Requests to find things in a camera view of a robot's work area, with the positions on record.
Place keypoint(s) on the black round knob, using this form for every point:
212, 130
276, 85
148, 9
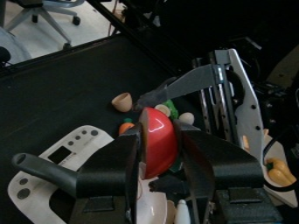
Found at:
4, 54

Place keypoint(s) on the grey rounded furniture piece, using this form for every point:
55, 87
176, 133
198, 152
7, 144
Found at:
15, 43

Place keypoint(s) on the black frame post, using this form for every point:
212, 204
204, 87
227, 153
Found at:
116, 22

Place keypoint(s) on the orange round toy slice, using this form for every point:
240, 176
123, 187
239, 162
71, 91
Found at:
244, 143

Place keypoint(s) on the white plate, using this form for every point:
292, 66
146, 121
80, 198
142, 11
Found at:
151, 204

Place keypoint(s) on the yellow orange toy pepper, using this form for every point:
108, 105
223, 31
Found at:
280, 173

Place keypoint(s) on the cream round toy slice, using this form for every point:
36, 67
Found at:
163, 110

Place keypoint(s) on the tan round toy piece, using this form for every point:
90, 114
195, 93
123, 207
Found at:
170, 211

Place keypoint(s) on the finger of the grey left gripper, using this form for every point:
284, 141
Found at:
187, 83

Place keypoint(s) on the wooden egg cup half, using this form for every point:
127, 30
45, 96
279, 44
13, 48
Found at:
123, 102

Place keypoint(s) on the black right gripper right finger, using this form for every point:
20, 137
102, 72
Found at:
222, 166

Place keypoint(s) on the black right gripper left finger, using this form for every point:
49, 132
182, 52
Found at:
108, 172

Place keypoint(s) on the red toy apple half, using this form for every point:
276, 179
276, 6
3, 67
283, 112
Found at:
159, 143

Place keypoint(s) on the grey office chair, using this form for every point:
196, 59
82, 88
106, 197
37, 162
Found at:
57, 3

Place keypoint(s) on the orange toy carrot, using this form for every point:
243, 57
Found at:
126, 127

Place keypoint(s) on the beige toy egg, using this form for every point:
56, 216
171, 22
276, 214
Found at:
187, 118

